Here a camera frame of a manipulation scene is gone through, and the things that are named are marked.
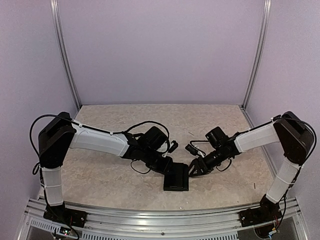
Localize right vertical aluminium post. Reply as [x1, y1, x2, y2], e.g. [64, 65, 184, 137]
[241, 0, 272, 112]

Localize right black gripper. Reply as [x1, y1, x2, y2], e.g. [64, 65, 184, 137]
[184, 146, 227, 178]

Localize front aluminium frame rail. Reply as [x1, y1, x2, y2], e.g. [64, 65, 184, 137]
[14, 197, 311, 240]

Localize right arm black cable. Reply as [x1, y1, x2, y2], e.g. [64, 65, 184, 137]
[189, 139, 213, 147]

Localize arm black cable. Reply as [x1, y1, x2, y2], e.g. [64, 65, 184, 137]
[189, 139, 213, 147]
[124, 120, 171, 145]

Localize small circuit board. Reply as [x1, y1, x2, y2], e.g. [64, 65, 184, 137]
[52, 226, 77, 237]

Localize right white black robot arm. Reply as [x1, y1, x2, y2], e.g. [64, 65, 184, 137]
[188, 111, 317, 222]

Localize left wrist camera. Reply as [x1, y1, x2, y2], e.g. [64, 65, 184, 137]
[162, 140, 179, 157]

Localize left vertical aluminium post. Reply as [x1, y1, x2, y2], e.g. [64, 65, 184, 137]
[50, 0, 82, 111]

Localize vertical aluminium post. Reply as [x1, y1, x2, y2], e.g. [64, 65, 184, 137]
[50, 0, 82, 111]
[241, 0, 272, 112]

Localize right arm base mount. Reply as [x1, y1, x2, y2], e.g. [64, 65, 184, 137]
[238, 195, 283, 227]

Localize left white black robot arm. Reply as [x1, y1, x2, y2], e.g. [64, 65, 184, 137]
[32, 112, 178, 223]

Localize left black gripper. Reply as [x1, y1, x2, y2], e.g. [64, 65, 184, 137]
[141, 147, 177, 176]

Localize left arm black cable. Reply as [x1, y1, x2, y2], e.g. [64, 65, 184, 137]
[124, 120, 171, 145]

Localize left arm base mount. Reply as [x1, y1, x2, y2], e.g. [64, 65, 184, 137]
[43, 202, 88, 228]

